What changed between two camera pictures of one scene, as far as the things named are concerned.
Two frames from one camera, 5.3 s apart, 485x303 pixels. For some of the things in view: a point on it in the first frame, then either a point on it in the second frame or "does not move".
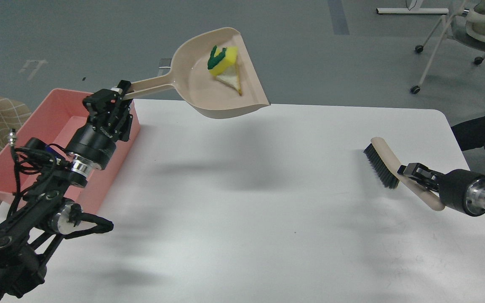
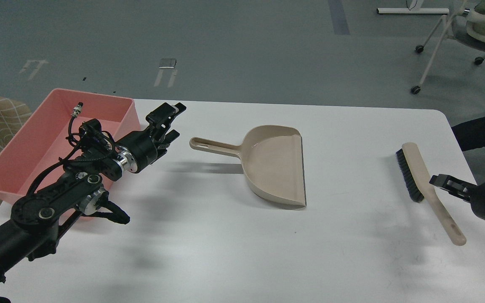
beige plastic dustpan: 202,94 to 272,160
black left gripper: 96,141 to 141,144
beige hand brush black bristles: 385,165 to 416,174
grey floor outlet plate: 164,63 does not move
